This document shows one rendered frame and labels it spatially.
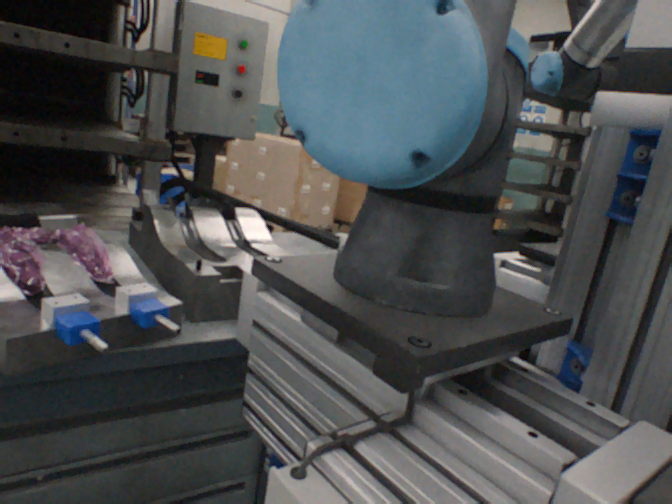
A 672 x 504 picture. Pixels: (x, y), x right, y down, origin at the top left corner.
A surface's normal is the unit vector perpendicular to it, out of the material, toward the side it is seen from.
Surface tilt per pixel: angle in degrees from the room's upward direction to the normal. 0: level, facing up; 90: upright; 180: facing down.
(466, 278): 73
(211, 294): 90
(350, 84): 97
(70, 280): 26
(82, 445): 90
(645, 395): 90
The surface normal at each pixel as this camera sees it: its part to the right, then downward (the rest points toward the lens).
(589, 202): -0.77, 0.04
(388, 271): -0.38, -0.15
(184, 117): 0.54, 0.29
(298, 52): -0.44, 0.28
